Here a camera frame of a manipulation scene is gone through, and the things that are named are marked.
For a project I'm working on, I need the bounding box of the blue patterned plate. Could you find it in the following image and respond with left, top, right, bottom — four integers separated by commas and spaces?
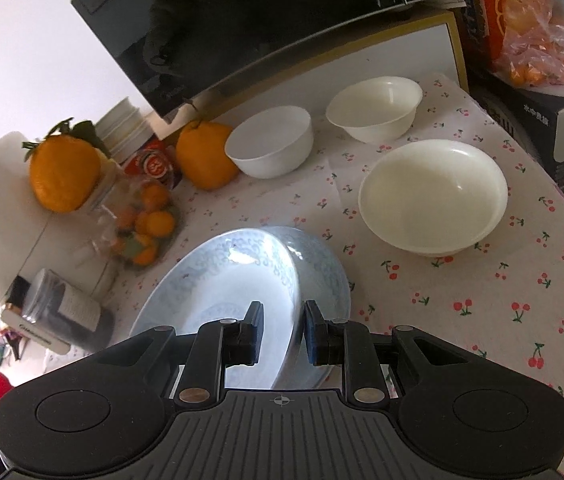
265, 226, 351, 390
130, 229, 305, 389

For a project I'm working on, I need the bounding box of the large cream bowl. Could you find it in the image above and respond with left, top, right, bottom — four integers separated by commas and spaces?
358, 139, 508, 257

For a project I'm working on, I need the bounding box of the small cream bowl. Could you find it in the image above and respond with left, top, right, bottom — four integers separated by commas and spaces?
325, 76, 424, 146

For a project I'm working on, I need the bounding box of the cream kitchen appliance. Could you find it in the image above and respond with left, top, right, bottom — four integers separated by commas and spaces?
0, 130, 118, 356

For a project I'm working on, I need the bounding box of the glass jar with tangerines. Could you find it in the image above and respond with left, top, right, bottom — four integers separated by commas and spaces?
76, 160, 180, 272

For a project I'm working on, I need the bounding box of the dark tea canister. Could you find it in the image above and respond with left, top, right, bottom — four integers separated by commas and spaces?
23, 269, 114, 352

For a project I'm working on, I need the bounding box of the large orange on table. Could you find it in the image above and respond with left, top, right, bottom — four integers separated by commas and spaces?
175, 119, 241, 192

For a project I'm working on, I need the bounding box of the cherry print tablecloth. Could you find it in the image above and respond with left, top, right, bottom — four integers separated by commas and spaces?
41, 71, 564, 480

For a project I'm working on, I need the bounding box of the white ceramic bowl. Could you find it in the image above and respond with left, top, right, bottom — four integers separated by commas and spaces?
224, 105, 314, 179

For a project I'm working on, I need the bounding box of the large orange on jar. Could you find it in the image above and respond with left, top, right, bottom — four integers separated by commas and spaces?
20, 117, 110, 214

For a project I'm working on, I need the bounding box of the white wooden-edged board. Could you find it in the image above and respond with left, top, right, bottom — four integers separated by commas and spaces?
147, 8, 468, 143

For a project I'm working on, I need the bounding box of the dark printed carton box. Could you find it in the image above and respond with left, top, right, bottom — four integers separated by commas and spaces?
474, 73, 564, 192

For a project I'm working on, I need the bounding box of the black microwave oven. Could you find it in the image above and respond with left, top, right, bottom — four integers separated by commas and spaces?
72, 0, 426, 122

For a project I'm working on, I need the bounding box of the plastic bag of fruit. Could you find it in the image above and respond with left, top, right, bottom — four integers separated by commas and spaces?
494, 0, 564, 88

